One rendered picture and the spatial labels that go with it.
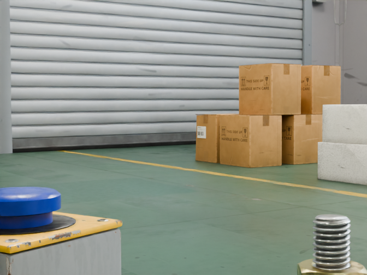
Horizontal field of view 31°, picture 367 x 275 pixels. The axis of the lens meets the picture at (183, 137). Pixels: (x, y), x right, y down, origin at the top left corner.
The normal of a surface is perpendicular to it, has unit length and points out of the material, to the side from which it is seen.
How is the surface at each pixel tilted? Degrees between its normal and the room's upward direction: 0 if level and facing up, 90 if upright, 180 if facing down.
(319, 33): 90
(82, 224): 0
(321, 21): 90
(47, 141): 90
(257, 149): 90
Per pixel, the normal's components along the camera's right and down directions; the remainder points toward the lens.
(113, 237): 0.82, 0.03
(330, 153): -0.83, 0.04
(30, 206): 0.49, 0.04
